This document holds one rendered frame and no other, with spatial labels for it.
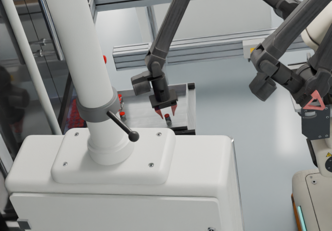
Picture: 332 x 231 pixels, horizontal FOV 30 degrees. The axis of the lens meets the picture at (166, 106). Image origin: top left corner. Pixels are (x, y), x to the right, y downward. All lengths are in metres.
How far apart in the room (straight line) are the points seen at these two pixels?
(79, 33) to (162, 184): 0.38
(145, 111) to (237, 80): 1.56
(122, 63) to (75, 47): 2.36
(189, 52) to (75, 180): 2.17
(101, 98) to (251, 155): 2.33
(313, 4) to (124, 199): 0.86
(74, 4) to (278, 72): 0.95
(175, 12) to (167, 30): 0.07
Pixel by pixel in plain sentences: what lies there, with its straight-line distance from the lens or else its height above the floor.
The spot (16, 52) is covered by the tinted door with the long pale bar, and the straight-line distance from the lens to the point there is 1.76.
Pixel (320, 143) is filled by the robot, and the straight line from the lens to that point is 2.40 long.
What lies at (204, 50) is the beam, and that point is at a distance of 3.42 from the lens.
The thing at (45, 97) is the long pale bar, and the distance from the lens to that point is 1.69.
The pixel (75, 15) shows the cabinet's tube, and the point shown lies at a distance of 1.11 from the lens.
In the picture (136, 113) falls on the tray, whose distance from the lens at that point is 2.51.
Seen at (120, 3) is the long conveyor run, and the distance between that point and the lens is 3.25.
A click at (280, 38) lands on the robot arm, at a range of 1.87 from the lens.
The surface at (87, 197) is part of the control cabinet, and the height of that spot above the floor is 1.53.
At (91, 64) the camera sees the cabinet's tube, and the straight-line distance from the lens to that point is 1.17.
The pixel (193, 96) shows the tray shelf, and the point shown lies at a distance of 2.54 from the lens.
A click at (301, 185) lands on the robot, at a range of 2.96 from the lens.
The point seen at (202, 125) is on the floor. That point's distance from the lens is 3.71.
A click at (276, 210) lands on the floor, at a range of 3.23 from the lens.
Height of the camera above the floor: 2.50
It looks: 40 degrees down
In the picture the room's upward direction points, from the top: 12 degrees counter-clockwise
